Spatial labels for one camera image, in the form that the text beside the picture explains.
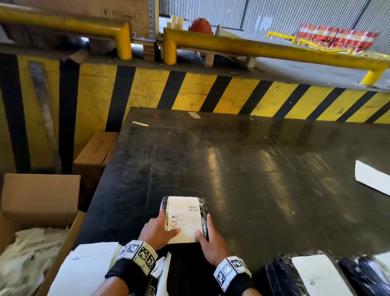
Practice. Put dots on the person's left hand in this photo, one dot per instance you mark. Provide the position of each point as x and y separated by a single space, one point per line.
157 233

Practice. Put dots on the pile of crumpled backing paper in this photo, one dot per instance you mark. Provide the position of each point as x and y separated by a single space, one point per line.
24 259

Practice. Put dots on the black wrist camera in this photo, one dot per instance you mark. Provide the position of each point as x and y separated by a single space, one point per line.
150 291

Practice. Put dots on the small wooden block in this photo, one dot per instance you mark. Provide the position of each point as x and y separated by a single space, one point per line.
79 56

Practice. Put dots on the person's left forearm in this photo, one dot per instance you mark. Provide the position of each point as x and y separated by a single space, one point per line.
111 288

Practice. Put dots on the white paper sheet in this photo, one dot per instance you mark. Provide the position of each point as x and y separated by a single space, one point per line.
371 178

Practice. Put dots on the person's right hand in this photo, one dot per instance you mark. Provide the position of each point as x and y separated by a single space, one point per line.
213 247

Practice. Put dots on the stack of white labels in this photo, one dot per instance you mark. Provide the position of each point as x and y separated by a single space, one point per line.
82 271

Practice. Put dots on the small brown cardboard box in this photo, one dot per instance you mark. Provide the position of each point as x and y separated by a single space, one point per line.
94 152

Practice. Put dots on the cream paper rolls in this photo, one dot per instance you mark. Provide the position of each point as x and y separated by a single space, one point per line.
176 22

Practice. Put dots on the open brown cardboard box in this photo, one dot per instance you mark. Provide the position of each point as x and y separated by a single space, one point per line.
39 198

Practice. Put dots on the thin red stick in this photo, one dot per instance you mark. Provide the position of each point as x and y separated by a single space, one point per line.
152 116

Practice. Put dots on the yellow guard rail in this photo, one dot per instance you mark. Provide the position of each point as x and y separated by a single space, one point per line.
259 50
76 24

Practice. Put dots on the wooden pallet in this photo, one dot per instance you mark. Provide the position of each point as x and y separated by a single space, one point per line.
149 52

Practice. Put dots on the crumpled tape scrap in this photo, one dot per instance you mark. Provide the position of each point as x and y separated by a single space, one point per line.
194 115

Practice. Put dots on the white backing paper strip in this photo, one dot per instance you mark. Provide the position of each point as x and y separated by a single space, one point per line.
166 280
158 268

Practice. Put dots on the small yellow floor rail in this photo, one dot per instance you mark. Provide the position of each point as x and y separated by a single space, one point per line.
278 35
307 43

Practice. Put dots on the stack black packets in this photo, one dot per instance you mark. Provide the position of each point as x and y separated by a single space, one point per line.
204 213

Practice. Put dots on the yellow black striped barrier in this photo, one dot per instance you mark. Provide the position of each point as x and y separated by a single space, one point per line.
97 97

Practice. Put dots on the stack of red drink packs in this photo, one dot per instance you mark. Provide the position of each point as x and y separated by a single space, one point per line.
335 35

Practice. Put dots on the person's right forearm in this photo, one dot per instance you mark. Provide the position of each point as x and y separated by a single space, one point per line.
251 292

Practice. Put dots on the white table with wooden legs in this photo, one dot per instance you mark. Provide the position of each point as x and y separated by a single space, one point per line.
208 59

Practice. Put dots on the large plywood crate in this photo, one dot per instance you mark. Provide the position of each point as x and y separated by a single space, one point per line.
91 9

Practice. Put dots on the small wooden stick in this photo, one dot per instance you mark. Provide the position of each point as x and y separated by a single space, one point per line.
140 123

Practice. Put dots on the red hard hat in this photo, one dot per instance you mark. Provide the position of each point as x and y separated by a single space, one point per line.
200 26

